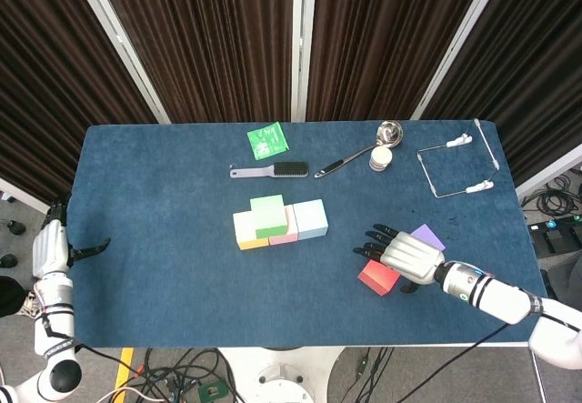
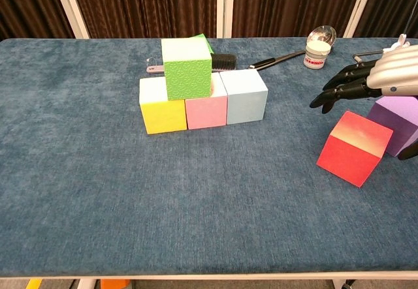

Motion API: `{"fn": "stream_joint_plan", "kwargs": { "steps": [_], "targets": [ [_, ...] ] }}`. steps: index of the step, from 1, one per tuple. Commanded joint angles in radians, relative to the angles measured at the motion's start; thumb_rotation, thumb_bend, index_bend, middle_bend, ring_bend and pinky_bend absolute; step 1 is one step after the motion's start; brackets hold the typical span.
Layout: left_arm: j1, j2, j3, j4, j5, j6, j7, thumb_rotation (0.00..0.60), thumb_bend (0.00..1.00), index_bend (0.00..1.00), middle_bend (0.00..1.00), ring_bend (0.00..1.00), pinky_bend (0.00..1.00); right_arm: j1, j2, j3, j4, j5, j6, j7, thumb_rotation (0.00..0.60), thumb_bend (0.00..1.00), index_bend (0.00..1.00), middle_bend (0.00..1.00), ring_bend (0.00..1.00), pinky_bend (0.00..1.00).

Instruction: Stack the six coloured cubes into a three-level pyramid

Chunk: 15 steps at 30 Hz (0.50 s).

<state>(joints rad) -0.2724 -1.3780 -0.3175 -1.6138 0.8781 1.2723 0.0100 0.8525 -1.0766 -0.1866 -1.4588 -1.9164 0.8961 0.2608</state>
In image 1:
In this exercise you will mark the thin white rod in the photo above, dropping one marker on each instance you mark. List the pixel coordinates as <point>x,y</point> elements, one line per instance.
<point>487,146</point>

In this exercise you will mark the blue fabric table cover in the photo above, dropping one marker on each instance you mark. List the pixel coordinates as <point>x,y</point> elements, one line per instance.
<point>182,294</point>

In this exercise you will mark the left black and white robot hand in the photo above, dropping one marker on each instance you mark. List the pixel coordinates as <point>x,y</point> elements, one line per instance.
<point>50,250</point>

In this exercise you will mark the light blue foam cube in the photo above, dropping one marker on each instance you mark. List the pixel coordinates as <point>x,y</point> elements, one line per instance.
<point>311,218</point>

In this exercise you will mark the black chair caster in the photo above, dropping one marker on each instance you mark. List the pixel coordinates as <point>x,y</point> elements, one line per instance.
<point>17,227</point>

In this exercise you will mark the yellow foam cube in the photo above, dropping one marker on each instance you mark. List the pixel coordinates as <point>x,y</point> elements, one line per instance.
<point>245,228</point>

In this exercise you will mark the yellow floor tape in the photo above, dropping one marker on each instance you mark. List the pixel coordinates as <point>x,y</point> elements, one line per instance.
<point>123,366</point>

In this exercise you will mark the white partition post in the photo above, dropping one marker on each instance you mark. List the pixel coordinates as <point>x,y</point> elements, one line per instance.
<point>302,39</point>
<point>123,43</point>
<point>459,43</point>

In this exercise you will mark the black trouser leg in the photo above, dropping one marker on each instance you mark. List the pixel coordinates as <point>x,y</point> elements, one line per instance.
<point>10,296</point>

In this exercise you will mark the black and white sneaker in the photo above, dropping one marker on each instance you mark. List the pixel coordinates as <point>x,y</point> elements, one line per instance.
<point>28,305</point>

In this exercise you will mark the black device box with lights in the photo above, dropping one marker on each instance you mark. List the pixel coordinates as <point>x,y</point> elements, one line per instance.
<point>550,237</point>

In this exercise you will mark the green foil sachet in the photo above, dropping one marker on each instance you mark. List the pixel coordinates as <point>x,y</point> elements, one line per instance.
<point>268,141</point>

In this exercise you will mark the white plastic clip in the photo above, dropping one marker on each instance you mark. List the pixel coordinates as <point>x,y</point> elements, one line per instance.
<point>479,188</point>
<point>458,141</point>

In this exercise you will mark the red foam cube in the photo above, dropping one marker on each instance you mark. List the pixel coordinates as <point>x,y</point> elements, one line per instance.
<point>375,278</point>

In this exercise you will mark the white partition rail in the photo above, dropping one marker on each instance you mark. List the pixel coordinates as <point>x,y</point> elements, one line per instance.
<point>550,173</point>
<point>23,194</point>

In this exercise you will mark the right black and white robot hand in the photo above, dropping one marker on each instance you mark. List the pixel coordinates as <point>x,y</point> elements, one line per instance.
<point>411,257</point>

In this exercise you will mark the green foam cube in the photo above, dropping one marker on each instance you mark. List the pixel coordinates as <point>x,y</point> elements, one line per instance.
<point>268,214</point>

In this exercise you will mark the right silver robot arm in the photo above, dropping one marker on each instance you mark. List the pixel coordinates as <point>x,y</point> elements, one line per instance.
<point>500,300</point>

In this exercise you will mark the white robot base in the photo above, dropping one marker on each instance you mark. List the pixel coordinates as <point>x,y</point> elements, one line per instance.
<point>282,375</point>

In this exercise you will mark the grey brush with black bristles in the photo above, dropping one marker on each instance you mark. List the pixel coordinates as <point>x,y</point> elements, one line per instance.
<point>291,169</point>

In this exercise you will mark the purple foam cube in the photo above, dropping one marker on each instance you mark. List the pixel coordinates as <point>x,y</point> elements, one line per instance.
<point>429,234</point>

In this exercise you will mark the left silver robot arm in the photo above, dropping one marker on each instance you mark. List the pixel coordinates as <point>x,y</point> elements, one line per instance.
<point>54,330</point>

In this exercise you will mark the dark brown curtain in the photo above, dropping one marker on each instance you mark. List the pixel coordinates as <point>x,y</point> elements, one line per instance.
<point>536,66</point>
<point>386,39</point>
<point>54,80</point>
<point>204,39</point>

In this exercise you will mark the pink foam cube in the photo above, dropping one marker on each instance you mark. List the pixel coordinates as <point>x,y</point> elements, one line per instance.
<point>286,237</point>

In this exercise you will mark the small white jar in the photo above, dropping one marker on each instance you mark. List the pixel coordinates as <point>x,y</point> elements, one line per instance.
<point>380,158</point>

